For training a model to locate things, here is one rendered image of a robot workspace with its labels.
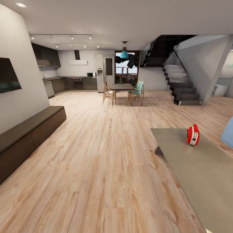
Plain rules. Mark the room light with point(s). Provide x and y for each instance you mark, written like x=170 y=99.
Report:
x=124 y=54

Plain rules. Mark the wall mounted tv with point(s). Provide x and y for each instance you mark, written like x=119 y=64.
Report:
x=8 y=79

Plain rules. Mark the cabinet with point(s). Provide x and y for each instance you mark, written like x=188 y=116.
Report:
x=52 y=57
x=40 y=55
x=17 y=143

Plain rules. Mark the radio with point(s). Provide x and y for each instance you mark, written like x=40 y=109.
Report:
x=193 y=135

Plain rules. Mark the dishwasher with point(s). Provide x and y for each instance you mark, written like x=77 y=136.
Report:
x=49 y=88

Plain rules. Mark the breakfast table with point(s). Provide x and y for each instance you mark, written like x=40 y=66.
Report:
x=122 y=86

